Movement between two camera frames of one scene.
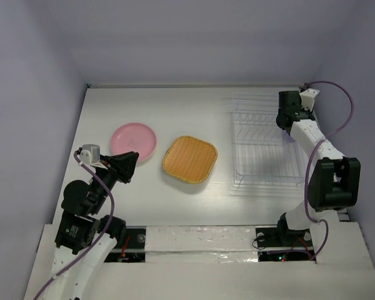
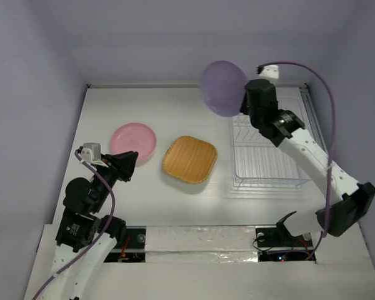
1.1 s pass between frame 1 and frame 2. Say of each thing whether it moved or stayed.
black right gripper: moved
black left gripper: stayed
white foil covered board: stayed
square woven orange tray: stayed
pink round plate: stayed
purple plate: moved
